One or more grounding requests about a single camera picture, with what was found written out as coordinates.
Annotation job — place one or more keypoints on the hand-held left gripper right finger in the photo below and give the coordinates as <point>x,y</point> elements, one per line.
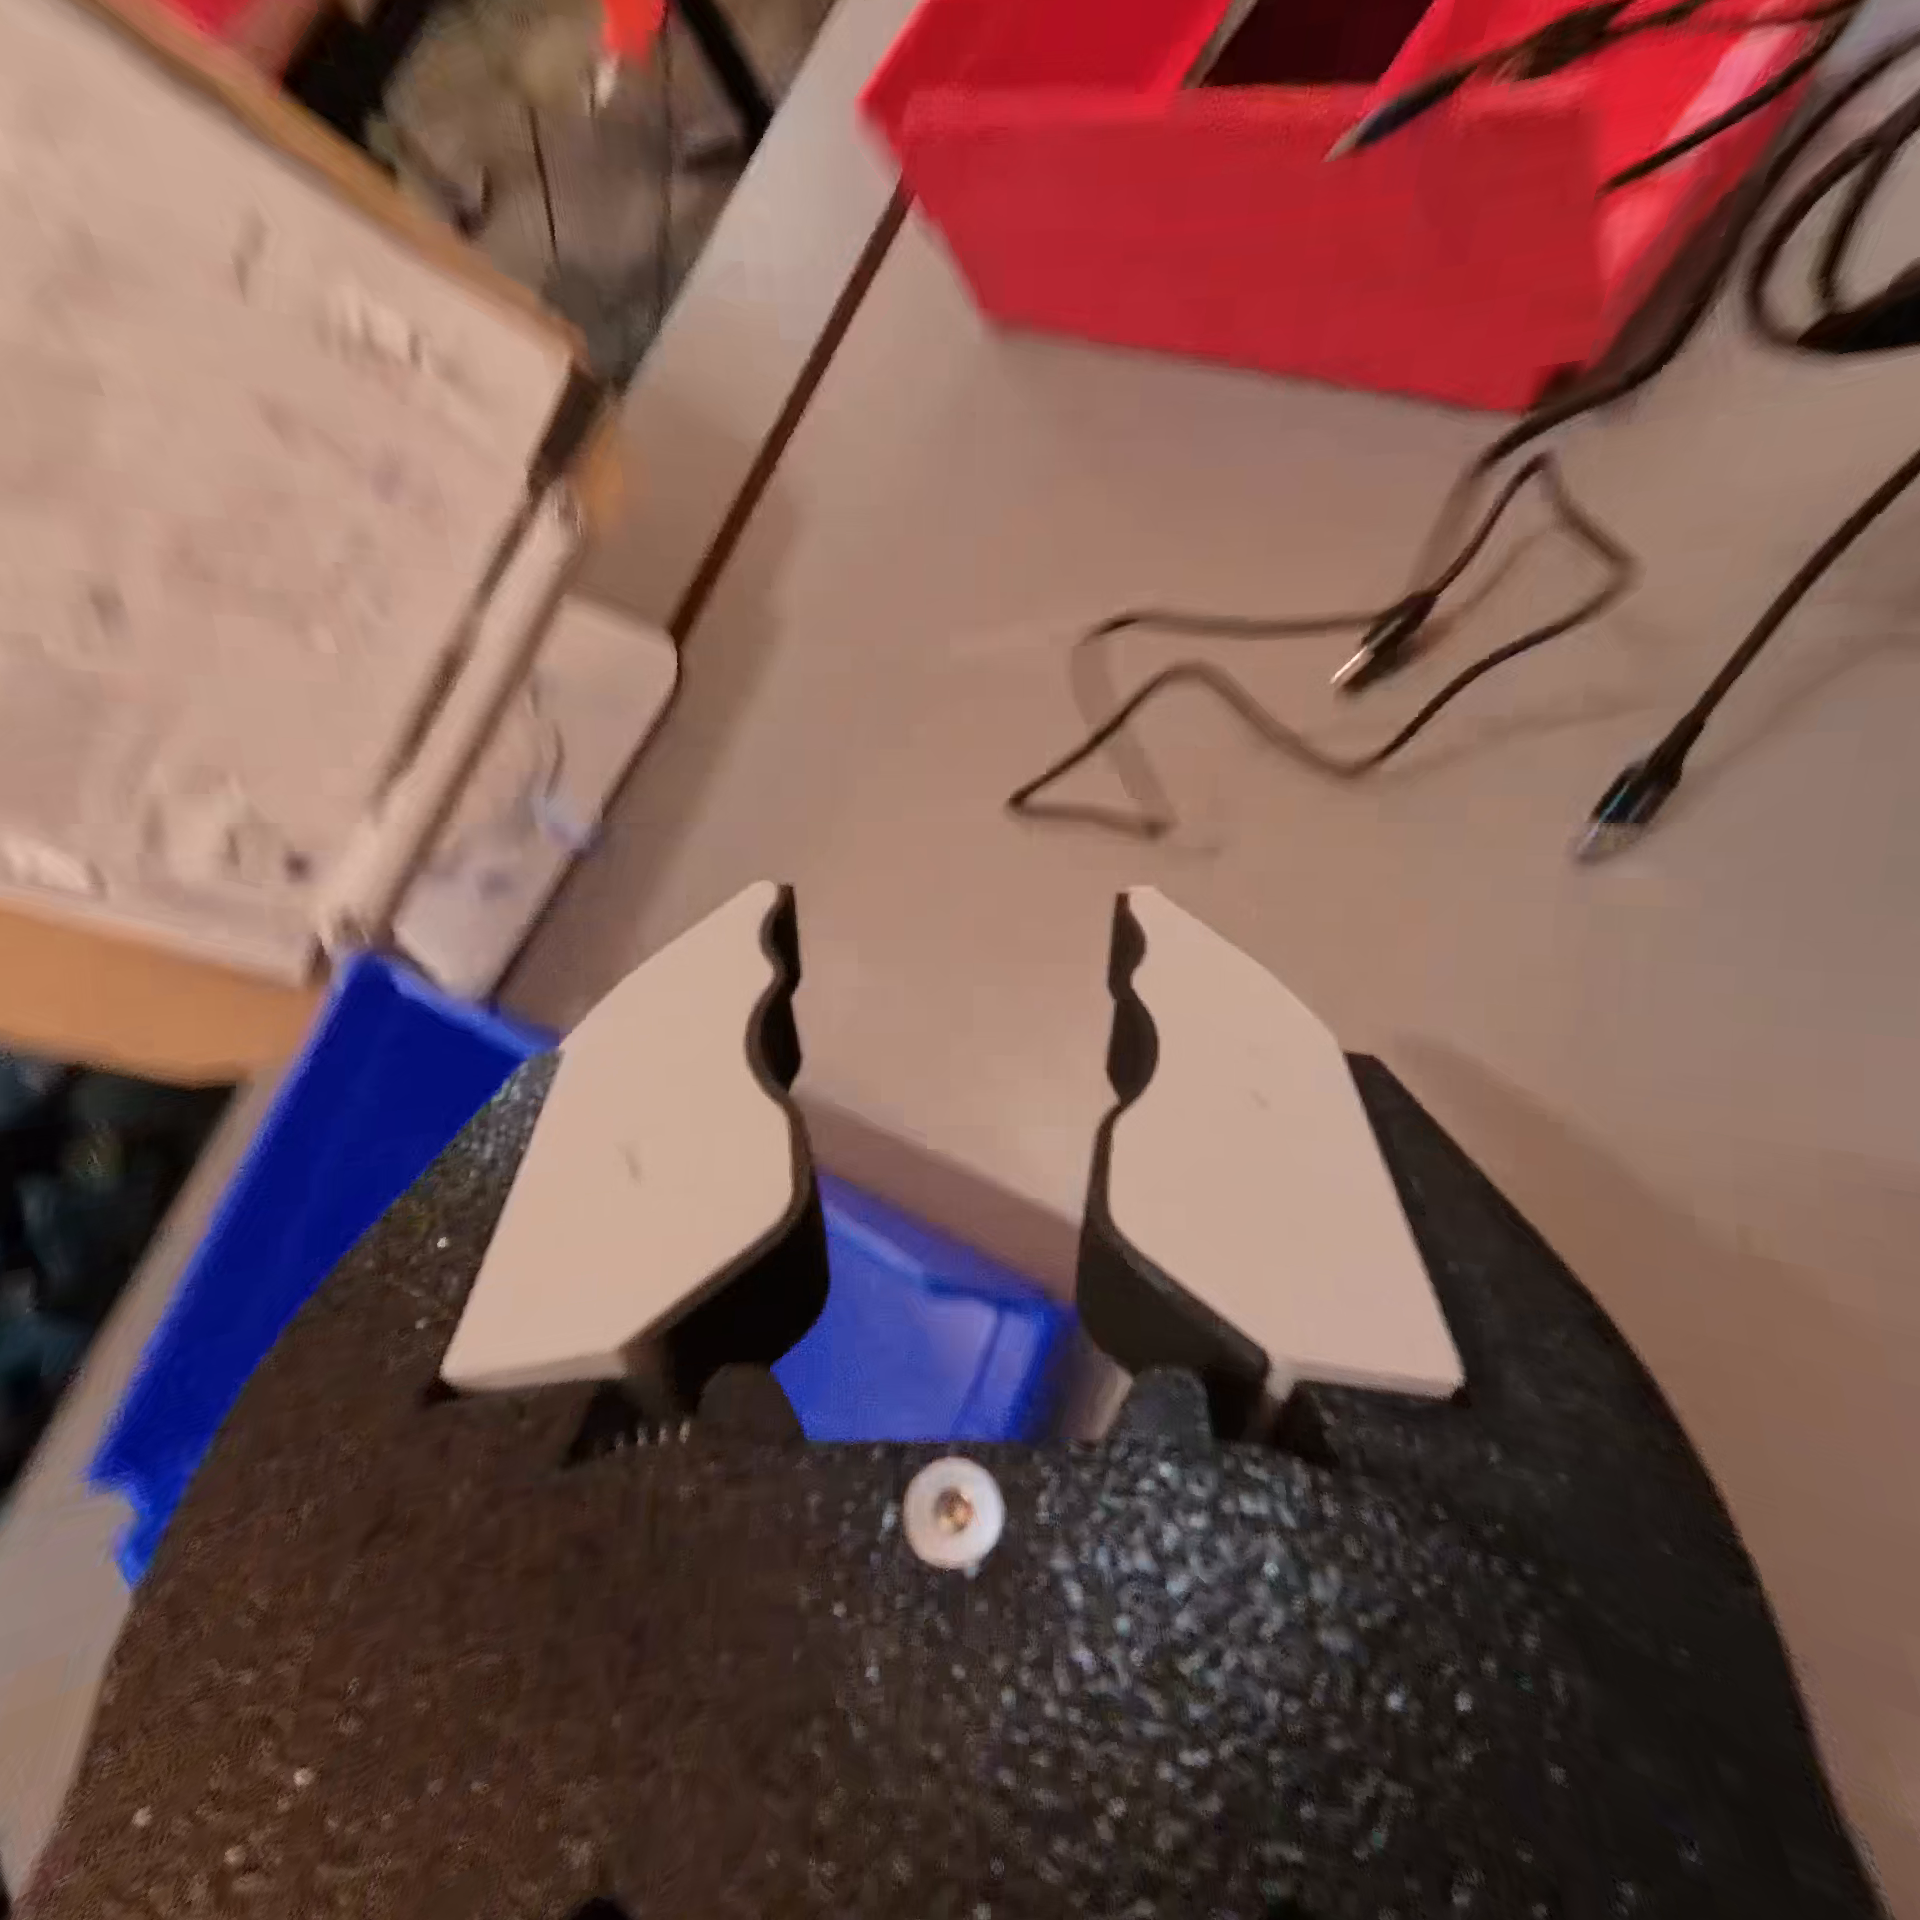
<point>1275,1185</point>

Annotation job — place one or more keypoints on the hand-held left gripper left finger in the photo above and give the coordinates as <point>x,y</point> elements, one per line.
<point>644,1172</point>

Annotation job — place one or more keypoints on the blue plastic bin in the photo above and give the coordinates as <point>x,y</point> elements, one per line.
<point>300,1201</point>

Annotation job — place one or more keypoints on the red plastic bin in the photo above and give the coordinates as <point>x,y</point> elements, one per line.
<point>1275,254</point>

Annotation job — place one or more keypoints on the grey desk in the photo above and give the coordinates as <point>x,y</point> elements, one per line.
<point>1050,525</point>

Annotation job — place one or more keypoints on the printed instruction sheet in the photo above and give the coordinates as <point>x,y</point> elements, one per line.
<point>224,525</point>

